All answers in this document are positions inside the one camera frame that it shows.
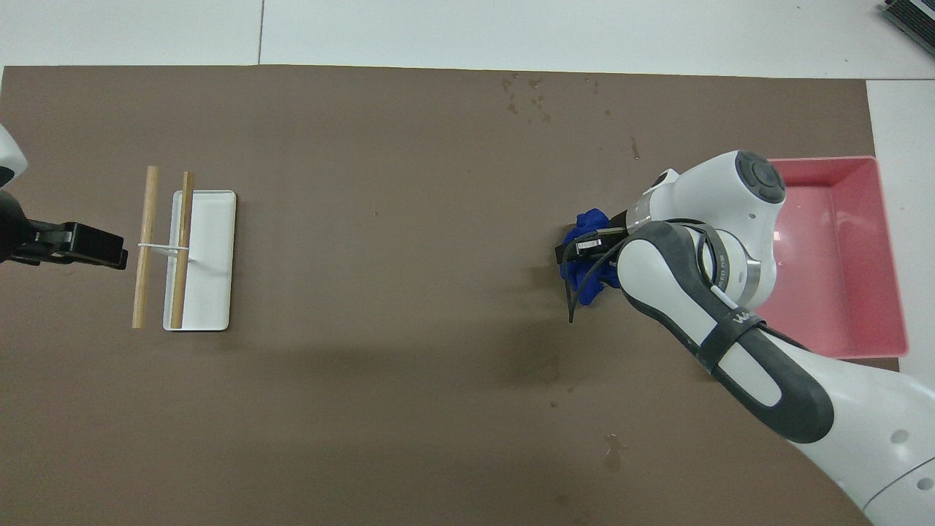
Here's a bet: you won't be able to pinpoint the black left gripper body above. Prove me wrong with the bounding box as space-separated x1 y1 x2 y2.
0 188 37 267

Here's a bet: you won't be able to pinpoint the blue towel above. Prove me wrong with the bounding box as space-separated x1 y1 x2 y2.
560 208 623 305

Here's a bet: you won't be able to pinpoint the white towel rack wooden bars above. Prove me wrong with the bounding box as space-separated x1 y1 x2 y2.
131 166 237 332

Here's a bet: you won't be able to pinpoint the brown table mat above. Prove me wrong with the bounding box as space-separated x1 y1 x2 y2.
0 64 920 526

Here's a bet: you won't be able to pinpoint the pink plastic bin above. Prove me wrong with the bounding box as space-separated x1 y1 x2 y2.
767 156 909 360

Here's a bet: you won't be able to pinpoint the dark grey ribbed device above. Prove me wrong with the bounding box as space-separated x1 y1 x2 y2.
880 0 935 46

